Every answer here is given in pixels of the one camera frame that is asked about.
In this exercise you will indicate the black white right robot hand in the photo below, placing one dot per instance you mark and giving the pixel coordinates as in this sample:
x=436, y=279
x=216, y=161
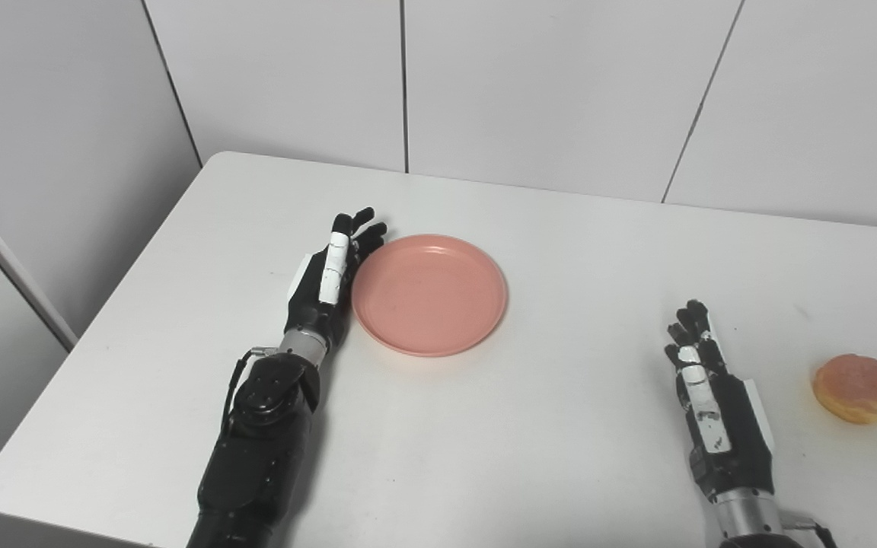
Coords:
x=743, y=434

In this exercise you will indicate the pink round plate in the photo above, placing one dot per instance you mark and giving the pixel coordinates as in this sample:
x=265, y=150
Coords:
x=429, y=295

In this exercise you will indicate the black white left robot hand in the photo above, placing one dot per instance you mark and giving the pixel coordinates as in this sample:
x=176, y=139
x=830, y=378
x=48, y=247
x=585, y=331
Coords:
x=309, y=304

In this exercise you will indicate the golden cream puff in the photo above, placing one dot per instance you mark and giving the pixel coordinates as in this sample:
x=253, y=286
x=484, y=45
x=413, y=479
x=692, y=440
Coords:
x=856, y=388

